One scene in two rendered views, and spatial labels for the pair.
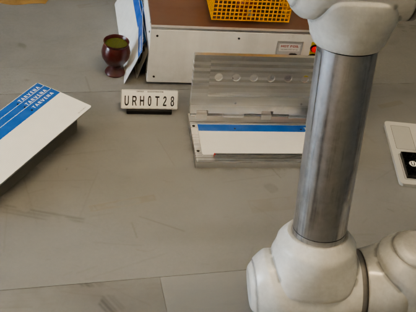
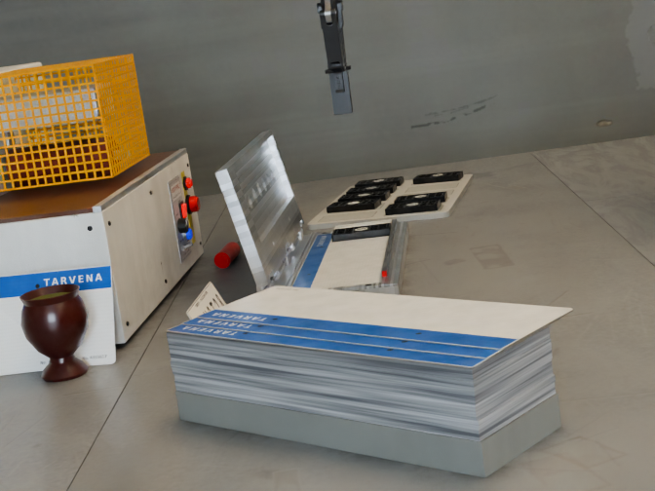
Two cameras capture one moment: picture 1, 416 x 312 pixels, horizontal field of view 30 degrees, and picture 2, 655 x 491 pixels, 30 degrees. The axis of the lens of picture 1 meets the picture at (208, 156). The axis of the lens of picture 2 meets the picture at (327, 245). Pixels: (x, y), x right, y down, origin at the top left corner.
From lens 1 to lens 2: 212 cm
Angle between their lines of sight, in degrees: 67
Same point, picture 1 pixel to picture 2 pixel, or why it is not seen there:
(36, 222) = (566, 378)
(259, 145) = (359, 260)
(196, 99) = (260, 253)
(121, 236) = (591, 321)
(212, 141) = (341, 282)
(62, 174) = not seen: hidden behind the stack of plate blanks
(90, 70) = (44, 394)
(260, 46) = (163, 201)
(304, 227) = not seen: outside the picture
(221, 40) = (142, 205)
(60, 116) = (306, 298)
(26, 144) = (402, 307)
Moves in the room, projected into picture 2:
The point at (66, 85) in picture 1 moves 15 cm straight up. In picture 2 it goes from (85, 407) to (61, 283)
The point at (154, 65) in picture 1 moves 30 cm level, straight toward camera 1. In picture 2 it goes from (121, 296) to (336, 278)
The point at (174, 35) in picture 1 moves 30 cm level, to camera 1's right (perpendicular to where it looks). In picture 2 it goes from (118, 214) to (207, 174)
